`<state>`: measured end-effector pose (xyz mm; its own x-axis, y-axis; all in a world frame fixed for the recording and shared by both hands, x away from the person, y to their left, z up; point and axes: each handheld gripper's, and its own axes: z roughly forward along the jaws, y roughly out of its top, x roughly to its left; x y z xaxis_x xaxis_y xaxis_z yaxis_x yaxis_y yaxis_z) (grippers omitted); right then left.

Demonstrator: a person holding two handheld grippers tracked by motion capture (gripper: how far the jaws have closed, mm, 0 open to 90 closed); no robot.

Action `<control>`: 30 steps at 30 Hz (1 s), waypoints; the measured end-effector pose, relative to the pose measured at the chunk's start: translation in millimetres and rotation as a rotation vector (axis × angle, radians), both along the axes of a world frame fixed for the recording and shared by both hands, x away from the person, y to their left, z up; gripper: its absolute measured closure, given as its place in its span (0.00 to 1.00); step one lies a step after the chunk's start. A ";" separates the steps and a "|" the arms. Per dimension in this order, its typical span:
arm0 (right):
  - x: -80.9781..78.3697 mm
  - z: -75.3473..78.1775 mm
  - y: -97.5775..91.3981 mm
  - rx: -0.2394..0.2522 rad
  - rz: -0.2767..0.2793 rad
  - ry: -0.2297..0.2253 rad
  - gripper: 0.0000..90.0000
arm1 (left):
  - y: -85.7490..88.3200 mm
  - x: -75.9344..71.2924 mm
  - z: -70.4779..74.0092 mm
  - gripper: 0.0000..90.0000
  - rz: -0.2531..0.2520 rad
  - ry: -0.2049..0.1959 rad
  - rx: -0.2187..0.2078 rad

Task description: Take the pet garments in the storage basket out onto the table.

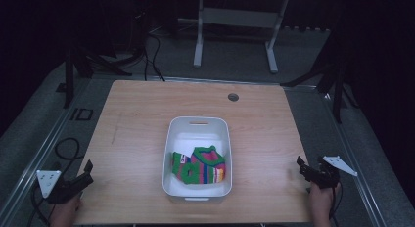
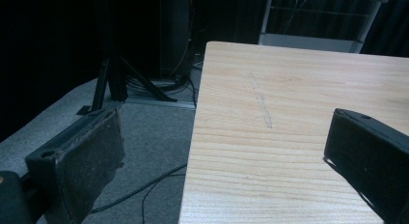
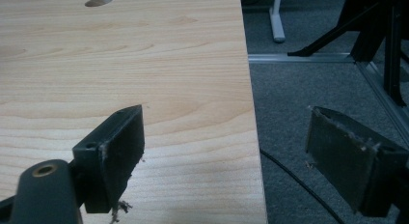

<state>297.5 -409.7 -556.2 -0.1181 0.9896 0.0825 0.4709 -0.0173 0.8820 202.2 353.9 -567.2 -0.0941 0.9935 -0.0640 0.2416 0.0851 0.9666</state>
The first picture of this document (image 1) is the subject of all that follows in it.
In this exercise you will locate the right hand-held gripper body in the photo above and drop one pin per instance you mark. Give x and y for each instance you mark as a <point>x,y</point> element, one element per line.
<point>324,174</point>

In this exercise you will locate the black tripod stand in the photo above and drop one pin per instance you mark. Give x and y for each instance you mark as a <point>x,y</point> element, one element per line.
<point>329,73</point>
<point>81,62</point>

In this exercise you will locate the colourful striped knitted sweater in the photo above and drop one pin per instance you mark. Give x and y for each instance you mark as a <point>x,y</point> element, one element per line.
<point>202,168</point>

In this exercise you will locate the person's right hand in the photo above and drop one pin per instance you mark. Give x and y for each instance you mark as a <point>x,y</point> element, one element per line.
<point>321,204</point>

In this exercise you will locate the white plastic basket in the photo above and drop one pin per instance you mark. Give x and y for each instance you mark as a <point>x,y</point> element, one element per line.
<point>197,184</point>

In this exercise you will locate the white metal desk frame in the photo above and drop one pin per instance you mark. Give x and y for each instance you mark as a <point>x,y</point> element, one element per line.
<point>238,18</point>

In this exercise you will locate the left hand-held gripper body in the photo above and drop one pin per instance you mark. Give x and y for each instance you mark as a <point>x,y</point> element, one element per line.
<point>62,189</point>

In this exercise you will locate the person's left hand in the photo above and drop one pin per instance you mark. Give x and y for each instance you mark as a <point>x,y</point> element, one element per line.
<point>64,211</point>

